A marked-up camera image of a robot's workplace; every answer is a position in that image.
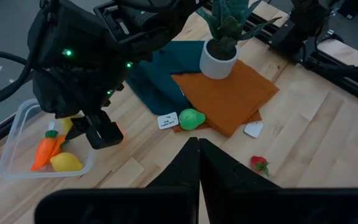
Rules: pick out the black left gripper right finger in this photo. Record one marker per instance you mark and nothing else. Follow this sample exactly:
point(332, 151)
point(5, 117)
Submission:
point(244, 205)

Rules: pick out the red toy strawberry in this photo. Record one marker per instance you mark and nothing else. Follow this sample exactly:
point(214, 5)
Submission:
point(257, 163)

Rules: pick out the yellow toy lemon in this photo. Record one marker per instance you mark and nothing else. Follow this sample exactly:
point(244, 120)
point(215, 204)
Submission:
point(67, 125)
point(65, 162)

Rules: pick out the orange cloth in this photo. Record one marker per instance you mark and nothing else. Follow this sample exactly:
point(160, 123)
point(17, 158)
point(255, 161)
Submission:
point(228, 96)

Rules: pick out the white plain tag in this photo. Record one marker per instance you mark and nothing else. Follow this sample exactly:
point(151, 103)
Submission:
point(253, 129)

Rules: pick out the dark green cloth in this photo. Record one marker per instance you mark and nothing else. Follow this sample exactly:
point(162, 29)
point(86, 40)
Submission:
point(160, 81)

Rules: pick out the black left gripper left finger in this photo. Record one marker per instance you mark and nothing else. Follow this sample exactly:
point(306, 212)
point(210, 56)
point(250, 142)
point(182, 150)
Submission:
point(166, 205)

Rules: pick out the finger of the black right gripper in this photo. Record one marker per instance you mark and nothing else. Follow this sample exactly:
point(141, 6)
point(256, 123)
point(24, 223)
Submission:
point(76, 127)
point(104, 135)

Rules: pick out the orange toy carrot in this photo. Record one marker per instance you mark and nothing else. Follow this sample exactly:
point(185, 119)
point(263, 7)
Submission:
point(43, 151)

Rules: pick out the white printed tag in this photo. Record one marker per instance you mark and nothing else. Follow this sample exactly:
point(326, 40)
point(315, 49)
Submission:
point(167, 120)

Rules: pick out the clear plastic tupperware container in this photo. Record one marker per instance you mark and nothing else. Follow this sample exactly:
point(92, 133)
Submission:
point(14, 161)

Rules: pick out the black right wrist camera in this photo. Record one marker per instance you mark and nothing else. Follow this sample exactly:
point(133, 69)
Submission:
point(120, 21)

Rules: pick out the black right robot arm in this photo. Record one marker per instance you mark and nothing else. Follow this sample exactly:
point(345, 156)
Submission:
point(61, 28)

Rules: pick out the green toy pear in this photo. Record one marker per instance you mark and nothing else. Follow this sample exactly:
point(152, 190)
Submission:
point(190, 119)

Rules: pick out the green plant in white pot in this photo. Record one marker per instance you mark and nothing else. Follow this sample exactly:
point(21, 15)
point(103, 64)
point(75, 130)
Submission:
point(217, 67)

